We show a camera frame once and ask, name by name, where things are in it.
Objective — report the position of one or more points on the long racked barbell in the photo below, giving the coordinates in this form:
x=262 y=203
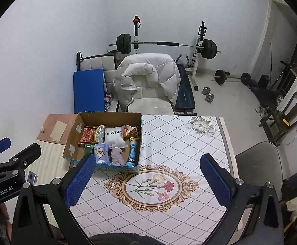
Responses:
x=167 y=43

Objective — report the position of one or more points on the beige paper piece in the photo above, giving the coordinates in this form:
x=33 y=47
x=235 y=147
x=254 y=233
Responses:
x=58 y=130

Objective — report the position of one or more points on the person's left forearm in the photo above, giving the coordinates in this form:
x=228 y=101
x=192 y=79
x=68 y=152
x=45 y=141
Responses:
x=4 y=217

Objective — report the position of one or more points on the green wet wipes packet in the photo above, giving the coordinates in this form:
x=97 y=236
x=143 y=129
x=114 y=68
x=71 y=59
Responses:
x=88 y=149

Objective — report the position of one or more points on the floral diamond tablecloth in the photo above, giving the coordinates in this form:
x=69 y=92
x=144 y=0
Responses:
x=179 y=145

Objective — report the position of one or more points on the small red white boxes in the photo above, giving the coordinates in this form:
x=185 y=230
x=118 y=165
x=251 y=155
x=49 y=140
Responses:
x=108 y=97

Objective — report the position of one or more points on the white puffer jacket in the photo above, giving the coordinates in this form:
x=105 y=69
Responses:
x=151 y=74

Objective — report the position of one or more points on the short black barbell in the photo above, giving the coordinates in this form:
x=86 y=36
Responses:
x=221 y=76

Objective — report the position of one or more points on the cardboard box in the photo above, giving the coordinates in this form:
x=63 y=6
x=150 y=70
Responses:
x=73 y=143

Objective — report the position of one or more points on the red snack packet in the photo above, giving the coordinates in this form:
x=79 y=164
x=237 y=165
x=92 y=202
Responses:
x=87 y=135

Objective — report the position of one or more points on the beige quilted chair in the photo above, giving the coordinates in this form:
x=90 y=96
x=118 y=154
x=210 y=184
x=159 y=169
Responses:
x=97 y=65

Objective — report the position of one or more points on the blue cartoon pouch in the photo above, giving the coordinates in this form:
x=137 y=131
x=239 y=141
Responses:
x=100 y=153

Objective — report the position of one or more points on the dark fleece clothing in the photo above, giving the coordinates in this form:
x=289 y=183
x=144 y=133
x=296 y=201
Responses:
x=120 y=239

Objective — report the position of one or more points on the white door frame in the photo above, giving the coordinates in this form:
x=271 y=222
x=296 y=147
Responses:
x=268 y=30

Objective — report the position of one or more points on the pair of white shoes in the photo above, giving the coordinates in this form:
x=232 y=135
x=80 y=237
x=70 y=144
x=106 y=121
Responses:
x=262 y=111

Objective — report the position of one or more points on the blue tube packet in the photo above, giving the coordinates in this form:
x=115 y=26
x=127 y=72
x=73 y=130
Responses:
x=132 y=153

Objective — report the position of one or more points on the black round weight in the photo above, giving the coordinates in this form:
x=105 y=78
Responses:
x=263 y=81

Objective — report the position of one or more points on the black blue weight bench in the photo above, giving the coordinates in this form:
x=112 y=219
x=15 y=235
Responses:
x=185 y=94

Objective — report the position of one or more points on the grey shell chair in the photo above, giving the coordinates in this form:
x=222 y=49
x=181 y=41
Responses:
x=258 y=160

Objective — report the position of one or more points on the dark wooden chair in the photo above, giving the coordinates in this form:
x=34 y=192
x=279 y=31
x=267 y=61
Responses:
x=296 y=112

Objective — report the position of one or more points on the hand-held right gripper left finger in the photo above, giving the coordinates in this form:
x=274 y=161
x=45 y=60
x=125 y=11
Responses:
x=79 y=181

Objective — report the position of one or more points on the blue folded mat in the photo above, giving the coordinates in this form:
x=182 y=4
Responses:
x=88 y=91

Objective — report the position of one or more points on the white bench press rack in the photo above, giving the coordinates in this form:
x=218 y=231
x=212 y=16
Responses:
x=201 y=40

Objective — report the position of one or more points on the brown snack packet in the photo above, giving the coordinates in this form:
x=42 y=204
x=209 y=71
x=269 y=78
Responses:
x=130 y=131

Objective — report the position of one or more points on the small yellow object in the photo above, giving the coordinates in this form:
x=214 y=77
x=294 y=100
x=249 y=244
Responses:
x=286 y=122

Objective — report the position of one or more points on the silver glitter pouch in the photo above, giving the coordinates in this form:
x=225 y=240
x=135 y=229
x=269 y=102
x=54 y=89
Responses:
x=100 y=134

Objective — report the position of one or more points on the brown cardboard sheet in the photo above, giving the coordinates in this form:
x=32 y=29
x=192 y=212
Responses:
x=45 y=130

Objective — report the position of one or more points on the small blue card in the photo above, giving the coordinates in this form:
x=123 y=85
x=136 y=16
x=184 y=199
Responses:
x=32 y=178

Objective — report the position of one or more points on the black exercise machine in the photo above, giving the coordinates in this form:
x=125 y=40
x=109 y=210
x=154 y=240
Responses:
x=283 y=76

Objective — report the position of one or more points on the cream chair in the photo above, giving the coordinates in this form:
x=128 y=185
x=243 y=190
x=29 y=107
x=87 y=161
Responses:
x=151 y=106

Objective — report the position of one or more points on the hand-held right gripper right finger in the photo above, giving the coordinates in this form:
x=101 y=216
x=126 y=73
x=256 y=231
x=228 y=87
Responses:
x=214 y=181

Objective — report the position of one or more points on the chrome dumbbell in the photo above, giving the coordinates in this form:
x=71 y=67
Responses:
x=210 y=98
x=206 y=90

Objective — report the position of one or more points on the black metal frame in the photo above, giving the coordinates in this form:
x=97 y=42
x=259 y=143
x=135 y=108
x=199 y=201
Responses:
x=79 y=57

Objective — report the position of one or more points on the white towel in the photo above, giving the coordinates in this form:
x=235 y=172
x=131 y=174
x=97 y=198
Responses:
x=115 y=136

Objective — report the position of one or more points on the light wooden table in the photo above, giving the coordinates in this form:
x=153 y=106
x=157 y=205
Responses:
x=49 y=163

